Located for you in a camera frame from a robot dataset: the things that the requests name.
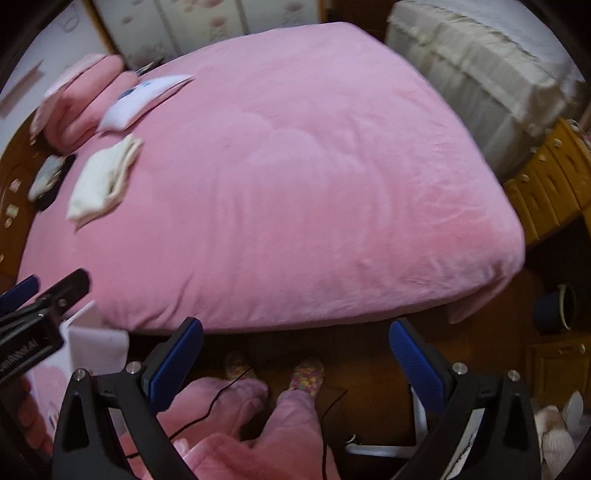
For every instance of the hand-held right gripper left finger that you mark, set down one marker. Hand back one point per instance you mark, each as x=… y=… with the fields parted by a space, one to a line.
x=178 y=364

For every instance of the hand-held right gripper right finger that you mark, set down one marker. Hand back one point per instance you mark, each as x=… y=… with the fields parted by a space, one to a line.
x=415 y=364

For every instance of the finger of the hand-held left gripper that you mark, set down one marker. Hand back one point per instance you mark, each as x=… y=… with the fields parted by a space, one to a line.
x=18 y=290
x=64 y=288

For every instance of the cream knit cardigan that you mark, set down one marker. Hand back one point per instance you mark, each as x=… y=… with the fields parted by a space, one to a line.
x=101 y=180

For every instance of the floral slipper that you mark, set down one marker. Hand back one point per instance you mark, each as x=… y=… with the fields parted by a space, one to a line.
x=236 y=364
x=307 y=374

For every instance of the brown wooden headboard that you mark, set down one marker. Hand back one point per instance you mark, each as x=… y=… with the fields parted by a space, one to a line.
x=14 y=230

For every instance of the white metal stand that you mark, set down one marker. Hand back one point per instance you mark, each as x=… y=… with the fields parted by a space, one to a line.
x=378 y=450

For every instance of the grey and white cloth toy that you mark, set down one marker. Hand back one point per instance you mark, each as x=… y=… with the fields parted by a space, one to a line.
x=44 y=177

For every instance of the person's pink fleece pants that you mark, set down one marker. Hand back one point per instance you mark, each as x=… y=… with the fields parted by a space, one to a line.
x=291 y=429

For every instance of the brown wooden cabinet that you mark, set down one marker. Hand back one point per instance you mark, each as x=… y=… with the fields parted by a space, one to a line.
x=558 y=364

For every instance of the dark blue bucket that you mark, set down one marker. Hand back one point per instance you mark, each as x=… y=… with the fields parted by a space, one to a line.
x=551 y=309

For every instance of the cream plush toy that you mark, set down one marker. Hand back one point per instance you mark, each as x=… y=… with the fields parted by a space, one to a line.
x=554 y=438

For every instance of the folded pink quilt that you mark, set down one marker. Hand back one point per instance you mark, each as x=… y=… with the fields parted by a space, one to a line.
x=78 y=115

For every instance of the white pillow with blue print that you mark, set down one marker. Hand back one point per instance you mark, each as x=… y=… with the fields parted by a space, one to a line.
x=134 y=104

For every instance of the yellow wooden drawer cabinet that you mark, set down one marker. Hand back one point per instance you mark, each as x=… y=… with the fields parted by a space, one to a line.
x=549 y=184

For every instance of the pink plush bed blanket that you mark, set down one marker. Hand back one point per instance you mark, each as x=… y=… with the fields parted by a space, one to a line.
x=300 y=161

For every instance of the floral sliding wardrobe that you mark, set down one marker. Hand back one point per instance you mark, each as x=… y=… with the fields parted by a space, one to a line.
x=207 y=23

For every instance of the wooden wall shelf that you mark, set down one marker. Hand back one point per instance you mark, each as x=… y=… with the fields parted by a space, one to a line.
x=23 y=87

